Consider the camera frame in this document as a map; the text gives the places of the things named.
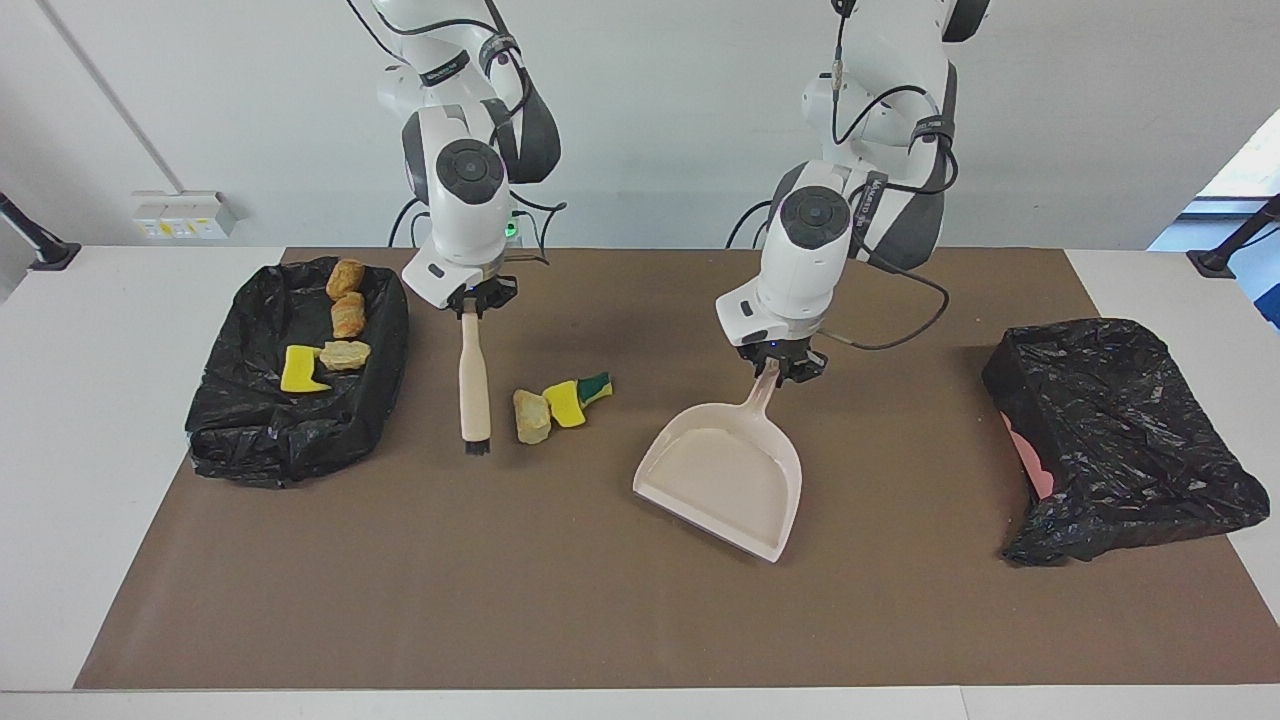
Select black bag lined bin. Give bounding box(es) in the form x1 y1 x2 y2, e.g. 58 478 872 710
185 257 411 489

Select black left base cable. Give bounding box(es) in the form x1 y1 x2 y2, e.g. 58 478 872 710
727 195 776 249

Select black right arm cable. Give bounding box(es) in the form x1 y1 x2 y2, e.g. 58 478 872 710
345 0 568 269

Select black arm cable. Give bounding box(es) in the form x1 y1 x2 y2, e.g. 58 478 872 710
345 0 568 269
828 0 961 351

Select brown table mat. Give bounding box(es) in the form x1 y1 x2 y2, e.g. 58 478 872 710
73 247 1280 691

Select black clamp stand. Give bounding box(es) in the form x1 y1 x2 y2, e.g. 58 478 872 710
1187 195 1280 279
0 192 81 272

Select black trash bag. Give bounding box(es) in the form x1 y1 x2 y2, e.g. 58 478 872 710
981 318 1271 568

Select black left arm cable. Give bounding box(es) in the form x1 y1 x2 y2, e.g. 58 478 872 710
828 0 961 351

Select beige layered trash chunk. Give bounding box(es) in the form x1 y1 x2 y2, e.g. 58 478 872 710
512 389 553 445

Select white wall cable conduit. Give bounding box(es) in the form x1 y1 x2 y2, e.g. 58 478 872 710
40 0 186 193

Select black right base cable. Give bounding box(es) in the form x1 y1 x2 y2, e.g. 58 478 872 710
388 195 433 248

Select white wall socket box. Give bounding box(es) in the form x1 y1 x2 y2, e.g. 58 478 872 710
132 190 238 241

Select beige plastic dustpan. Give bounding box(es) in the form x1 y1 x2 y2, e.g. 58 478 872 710
632 358 804 564

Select notched yellow sponge piece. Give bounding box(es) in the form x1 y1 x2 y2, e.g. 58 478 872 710
280 345 332 394

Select black base cable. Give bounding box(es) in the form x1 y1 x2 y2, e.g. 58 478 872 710
727 195 776 249
388 195 433 248

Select pink plastic bin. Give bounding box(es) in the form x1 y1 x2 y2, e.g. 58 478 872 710
1003 415 1056 501

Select beige hand brush black bristles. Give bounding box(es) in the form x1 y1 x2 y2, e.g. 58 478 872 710
458 310 493 457

